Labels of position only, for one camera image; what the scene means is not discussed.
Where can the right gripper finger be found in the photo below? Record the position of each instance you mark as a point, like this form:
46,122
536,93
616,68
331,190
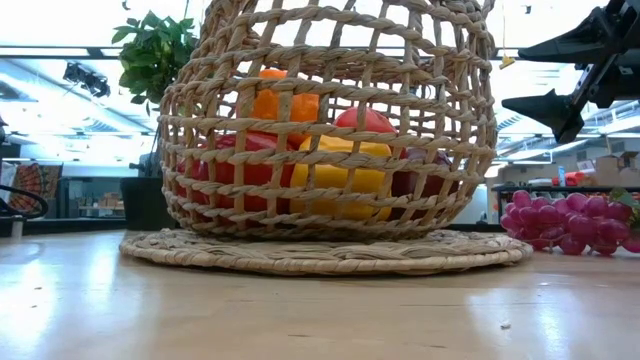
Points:
550,107
575,47

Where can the dark red plum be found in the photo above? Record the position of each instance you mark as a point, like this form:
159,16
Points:
425,180

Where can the orange red tomato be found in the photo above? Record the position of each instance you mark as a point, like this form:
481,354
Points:
370,121

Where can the yellow bell pepper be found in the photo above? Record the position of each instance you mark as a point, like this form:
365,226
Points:
340,177

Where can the orange fruit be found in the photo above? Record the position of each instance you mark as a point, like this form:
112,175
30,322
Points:
267,107

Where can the bright red apple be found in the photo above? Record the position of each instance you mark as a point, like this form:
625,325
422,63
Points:
256,175

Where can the woven straw basket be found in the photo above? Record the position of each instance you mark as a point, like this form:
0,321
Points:
325,255

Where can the yellow hanging tag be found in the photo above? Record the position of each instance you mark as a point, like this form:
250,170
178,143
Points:
506,62

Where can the blue bottle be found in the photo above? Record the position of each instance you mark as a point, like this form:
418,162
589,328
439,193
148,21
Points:
561,175

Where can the red object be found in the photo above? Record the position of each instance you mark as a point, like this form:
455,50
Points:
575,178

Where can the stacked cardboard boxes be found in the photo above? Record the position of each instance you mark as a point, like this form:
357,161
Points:
612,170

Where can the purple grape bunch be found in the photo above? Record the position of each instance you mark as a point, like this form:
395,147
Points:
575,225

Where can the green leafy plant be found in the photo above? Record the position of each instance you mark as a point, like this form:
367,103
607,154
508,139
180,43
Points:
155,55

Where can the black plant pot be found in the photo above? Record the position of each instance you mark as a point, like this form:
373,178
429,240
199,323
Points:
145,205

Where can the black ceiling fixture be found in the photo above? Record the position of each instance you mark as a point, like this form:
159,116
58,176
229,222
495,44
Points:
87,80

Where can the shelf with cardboard boxes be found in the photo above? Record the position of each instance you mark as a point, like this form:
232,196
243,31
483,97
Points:
92,200

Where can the orange patterned panel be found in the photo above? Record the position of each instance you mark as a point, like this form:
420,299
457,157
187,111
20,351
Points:
35,190

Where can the black metal table frame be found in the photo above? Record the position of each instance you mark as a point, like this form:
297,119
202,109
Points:
75,226

